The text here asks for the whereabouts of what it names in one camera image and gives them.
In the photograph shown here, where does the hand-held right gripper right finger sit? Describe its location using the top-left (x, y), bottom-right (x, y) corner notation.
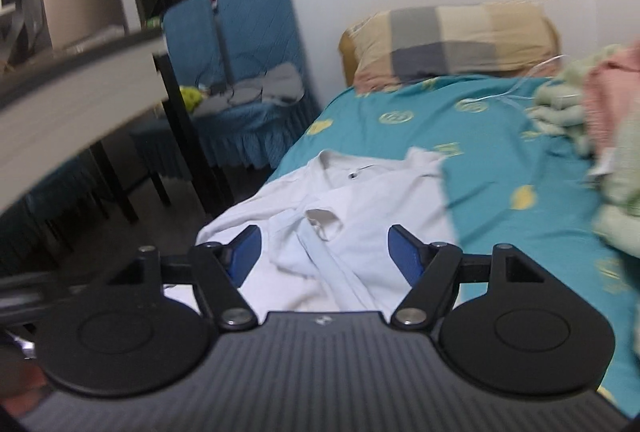
top-left (387, 224), bottom-right (546, 332)

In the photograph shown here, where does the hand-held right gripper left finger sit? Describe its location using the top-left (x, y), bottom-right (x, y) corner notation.
top-left (107, 226), bottom-right (262, 332)

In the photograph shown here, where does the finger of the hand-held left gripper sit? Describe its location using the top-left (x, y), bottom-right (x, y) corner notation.
top-left (0, 273), bottom-right (112, 298)

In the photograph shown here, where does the white t-shirt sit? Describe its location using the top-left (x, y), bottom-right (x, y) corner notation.
top-left (162, 147), bottom-right (463, 313)

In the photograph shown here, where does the teal patterned bed sheet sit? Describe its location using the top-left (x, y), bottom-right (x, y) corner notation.
top-left (270, 74), bottom-right (640, 418)

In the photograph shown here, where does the yellow-green toy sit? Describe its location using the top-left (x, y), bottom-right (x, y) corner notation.
top-left (179, 86), bottom-right (205, 109)

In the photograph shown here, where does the white desk with black legs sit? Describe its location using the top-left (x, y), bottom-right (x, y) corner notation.
top-left (0, 29), bottom-right (236, 223)

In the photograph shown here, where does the grey cloth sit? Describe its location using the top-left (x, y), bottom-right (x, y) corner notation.
top-left (200, 62), bottom-right (307, 110)

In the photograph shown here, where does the mustard yellow pillow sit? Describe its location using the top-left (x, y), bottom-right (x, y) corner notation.
top-left (339, 14), bottom-right (563, 88)

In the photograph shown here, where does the plaid pillow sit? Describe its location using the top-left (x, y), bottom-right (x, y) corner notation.
top-left (350, 2), bottom-right (556, 88)

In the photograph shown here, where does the blue covered chair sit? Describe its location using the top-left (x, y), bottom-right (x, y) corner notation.
top-left (197, 0), bottom-right (323, 170)
top-left (130, 0), bottom-right (226, 208)

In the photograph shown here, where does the green cartoon print blanket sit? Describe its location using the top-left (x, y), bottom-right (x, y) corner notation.
top-left (525, 44), bottom-right (640, 258)

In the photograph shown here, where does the pink fleece blanket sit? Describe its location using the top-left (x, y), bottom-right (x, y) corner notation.
top-left (582, 44), bottom-right (640, 158)

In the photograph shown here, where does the black cable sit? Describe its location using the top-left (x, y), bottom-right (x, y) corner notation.
top-left (197, 52), bottom-right (268, 105)

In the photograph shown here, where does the white charging cable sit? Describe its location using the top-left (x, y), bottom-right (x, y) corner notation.
top-left (462, 54), bottom-right (571, 110)

